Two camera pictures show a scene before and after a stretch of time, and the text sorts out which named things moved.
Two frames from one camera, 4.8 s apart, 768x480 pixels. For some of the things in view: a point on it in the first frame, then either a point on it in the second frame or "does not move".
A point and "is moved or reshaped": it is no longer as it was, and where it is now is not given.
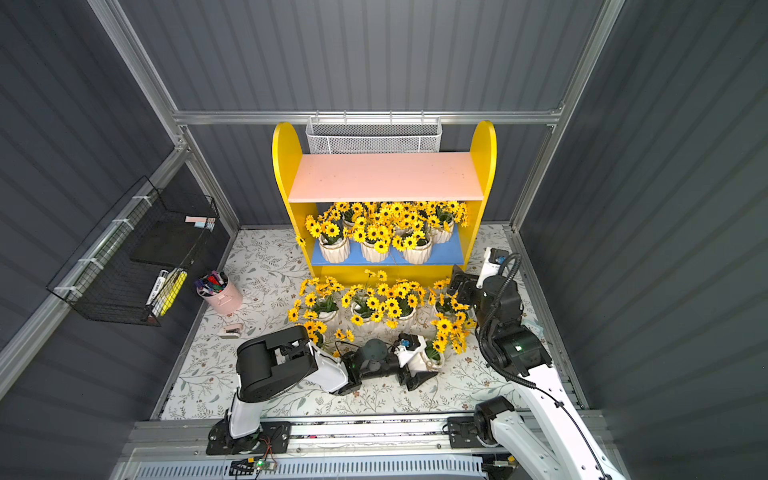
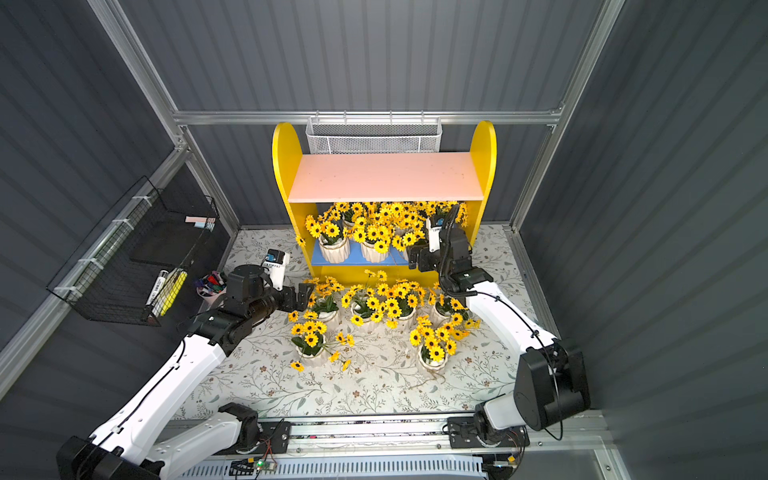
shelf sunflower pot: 451,332 is moved or reshaped
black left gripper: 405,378 → 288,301
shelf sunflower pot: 364,299 does not move
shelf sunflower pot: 442,217 does not move
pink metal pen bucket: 221,294 does not move
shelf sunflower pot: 402,301 does not move
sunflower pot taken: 317,299 does not move
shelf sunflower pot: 329,229 does not move
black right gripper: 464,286 → 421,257
